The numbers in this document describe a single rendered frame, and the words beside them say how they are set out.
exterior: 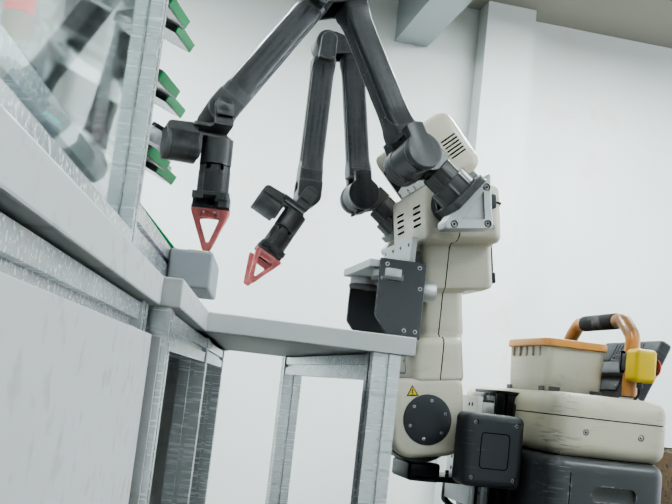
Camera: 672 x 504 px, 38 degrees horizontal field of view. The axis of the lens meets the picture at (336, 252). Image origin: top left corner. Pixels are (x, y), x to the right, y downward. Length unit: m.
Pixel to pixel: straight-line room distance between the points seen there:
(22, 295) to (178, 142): 1.27
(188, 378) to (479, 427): 0.61
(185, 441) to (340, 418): 3.72
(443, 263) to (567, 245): 3.85
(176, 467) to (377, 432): 0.39
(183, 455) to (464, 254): 0.77
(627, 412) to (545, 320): 3.80
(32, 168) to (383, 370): 1.13
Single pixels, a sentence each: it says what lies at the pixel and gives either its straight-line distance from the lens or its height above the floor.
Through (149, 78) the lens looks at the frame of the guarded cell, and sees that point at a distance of 0.93.
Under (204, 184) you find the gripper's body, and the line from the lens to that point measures 1.73.
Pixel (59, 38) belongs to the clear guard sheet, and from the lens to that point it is 0.63.
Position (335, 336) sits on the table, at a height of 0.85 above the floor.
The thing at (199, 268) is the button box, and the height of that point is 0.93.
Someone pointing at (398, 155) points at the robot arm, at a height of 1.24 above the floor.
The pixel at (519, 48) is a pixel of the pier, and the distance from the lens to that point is 5.88.
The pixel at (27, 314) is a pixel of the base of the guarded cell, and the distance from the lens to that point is 0.47.
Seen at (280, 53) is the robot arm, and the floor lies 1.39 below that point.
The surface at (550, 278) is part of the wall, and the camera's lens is 5.84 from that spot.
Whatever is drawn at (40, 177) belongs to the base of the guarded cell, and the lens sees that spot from 0.45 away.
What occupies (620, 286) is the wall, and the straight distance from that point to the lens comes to 6.04.
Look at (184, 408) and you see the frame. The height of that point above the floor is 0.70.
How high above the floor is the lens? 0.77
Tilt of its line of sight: 8 degrees up
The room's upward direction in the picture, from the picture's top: 6 degrees clockwise
